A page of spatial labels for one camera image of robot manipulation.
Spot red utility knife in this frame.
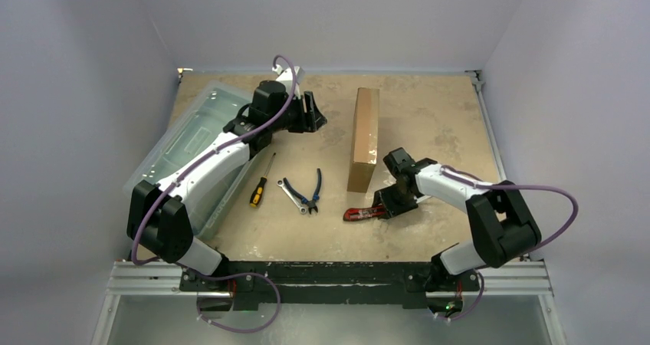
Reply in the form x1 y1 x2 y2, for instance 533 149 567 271
343 205 386 222

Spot aluminium frame rail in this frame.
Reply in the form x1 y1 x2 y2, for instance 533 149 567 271
92 261 566 344

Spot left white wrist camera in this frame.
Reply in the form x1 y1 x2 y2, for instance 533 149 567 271
272 64 304 85

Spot yellow black screwdriver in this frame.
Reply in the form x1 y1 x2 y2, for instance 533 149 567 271
249 153 276 208

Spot clear plastic storage bin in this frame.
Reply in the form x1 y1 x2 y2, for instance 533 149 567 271
123 80 258 242

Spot silver wrench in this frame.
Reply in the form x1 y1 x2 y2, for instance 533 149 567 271
277 180 307 215

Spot brown cardboard express box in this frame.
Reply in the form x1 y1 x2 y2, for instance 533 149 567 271
346 87 379 193

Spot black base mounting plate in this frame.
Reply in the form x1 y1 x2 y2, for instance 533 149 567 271
179 261 481 311

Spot blue handled pliers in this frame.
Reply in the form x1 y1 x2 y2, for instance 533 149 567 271
282 168 323 215

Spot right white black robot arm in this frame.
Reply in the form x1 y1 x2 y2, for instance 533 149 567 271
373 148 542 289

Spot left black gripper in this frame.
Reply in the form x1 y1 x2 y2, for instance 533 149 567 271
269 91 325 134

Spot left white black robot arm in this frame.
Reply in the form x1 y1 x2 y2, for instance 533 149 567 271
126 80 327 291

